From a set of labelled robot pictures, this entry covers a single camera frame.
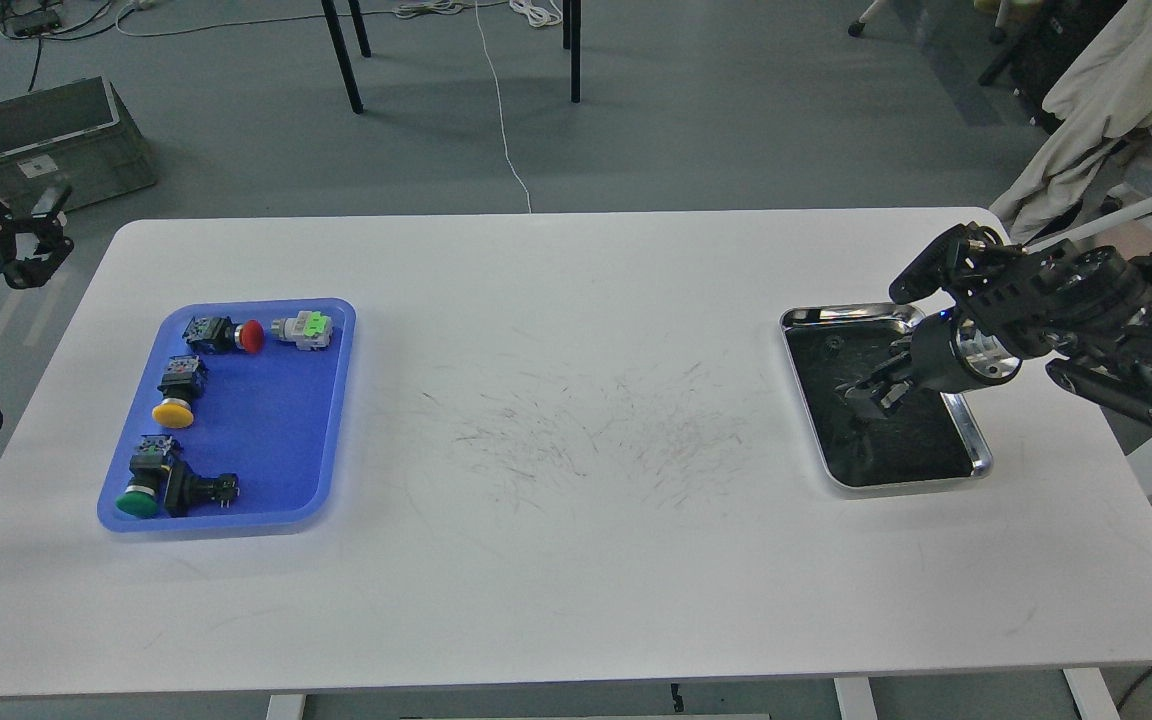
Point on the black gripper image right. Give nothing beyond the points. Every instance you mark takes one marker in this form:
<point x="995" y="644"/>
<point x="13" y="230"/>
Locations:
<point x="948" y="353"/>

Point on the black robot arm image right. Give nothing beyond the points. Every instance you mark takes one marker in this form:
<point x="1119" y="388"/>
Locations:
<point x="1089" y="312"/>

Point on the silver metal tray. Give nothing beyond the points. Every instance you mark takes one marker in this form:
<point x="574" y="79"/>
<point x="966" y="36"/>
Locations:
<point x="933" y="441"/>

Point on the blue plastic tray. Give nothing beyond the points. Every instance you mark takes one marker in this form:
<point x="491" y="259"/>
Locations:
<point x="271" y="418"/>

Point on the grey plastic crate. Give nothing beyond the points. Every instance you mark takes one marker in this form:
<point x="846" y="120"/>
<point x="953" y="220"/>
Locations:
<point x="79" y="134"/>

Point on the grey green connector block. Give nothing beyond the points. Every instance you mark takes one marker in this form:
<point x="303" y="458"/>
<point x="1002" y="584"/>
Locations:
<point x="308" y="330"/>

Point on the beige cloth on chair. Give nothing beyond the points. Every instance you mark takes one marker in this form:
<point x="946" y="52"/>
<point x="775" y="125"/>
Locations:
<point x="1104" y="94"/>

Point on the black table leg front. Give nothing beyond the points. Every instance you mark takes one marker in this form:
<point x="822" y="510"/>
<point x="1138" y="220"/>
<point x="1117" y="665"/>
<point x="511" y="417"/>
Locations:
<point x="344" y="63"/>

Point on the black table leg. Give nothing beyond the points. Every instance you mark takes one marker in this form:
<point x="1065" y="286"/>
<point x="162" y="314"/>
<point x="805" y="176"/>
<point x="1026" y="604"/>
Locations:
<point x="572" y="31"/>
<point x="358" y="23"/>
<point x="344" y="63"/>

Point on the black table leg rear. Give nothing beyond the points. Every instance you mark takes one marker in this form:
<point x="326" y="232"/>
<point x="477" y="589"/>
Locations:
<point x="358" y="23"/>

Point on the black table leg right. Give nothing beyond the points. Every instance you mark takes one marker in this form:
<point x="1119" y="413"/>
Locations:
<point x="572" y="31"/>

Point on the yellow push button switch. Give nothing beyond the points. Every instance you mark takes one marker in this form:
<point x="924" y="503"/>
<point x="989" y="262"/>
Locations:
<point x="181" y="385"/>

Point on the red push button switch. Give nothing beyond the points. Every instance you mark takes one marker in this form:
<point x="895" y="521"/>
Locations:
<point x="215" y="335"/>

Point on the green push button switch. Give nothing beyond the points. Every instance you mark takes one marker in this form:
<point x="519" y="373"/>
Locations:
<point x="151" y="465"/>

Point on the black switch module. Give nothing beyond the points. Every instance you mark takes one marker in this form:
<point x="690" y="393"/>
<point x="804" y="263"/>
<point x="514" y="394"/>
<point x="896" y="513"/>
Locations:
<point x="185" y="489"/>

